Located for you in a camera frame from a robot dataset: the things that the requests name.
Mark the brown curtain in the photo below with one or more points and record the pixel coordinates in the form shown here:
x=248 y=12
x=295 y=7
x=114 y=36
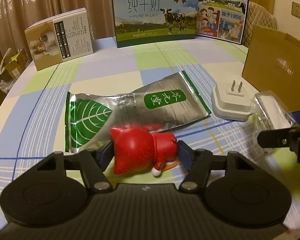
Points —
x=17 y=15

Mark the red pig figurine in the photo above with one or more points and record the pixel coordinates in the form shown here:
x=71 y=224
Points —
x=136 y=149

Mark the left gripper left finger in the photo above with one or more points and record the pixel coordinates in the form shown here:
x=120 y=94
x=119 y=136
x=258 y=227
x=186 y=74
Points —
x=93 y=163

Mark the blue milk carton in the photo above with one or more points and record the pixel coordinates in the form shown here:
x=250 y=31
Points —
x=222 y=19

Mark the silver green tea pouch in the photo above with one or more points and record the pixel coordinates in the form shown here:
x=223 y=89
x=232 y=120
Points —
x=164 y=104

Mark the green pure milk carton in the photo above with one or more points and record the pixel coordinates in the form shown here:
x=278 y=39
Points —
x=138 y=22

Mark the white plug adapter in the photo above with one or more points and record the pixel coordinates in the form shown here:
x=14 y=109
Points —
x=230 y=101

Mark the plaid bed sheet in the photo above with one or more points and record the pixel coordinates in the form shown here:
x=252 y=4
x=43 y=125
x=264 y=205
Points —
x=32 y=116

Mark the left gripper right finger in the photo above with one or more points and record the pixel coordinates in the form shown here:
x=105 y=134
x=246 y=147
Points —
x=197 y=164

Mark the white beige product box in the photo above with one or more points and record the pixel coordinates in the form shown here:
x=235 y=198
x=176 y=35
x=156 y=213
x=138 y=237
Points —
x=59 y=38

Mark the quilted beige chair cover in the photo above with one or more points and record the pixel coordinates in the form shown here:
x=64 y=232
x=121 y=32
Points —
x=257 y=15

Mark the open brown cardboard box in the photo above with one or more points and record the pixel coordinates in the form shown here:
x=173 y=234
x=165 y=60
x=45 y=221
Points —
x=273 y=63

